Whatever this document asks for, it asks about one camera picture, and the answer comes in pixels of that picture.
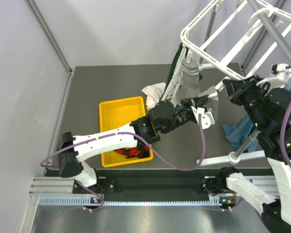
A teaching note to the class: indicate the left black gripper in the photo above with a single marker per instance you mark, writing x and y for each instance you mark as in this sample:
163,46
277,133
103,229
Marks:
198,102

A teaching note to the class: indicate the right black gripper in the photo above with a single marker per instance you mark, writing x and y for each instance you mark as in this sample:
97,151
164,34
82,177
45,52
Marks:
234,88

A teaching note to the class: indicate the grey striped sock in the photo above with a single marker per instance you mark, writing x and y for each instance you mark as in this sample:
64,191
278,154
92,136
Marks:
190,87

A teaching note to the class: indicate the white clip hanger frame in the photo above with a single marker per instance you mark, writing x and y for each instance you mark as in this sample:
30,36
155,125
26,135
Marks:
203,17

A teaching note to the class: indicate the green and white sock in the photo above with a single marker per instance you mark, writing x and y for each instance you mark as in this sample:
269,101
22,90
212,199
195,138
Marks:
174,79

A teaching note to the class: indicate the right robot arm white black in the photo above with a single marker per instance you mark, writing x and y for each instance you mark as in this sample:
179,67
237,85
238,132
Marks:
274,212

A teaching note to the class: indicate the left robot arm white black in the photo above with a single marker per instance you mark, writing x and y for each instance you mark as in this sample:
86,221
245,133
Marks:
137,135

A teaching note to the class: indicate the white hanger clip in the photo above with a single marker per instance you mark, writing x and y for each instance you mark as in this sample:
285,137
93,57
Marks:
189,57

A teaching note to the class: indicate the blue cloth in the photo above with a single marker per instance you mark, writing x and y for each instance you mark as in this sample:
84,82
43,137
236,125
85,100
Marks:
237,131

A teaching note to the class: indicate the red black argyle sock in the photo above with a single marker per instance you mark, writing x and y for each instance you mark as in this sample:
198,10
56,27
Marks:
136,152

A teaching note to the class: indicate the yellow plastic bin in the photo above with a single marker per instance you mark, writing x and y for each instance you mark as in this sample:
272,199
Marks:
114,114

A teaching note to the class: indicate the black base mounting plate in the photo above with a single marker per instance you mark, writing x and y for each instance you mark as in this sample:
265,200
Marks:
149,186

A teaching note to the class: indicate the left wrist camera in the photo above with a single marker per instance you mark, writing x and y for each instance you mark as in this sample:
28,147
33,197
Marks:
203,118

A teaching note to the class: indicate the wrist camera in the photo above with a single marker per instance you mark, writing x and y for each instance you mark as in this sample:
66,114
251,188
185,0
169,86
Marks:
203,118
281,75

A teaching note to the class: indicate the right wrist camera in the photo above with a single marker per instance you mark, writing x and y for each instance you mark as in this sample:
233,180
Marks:
281,75

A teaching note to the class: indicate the aluminium cable duct rail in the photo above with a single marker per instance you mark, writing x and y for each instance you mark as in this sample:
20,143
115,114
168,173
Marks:
51,191

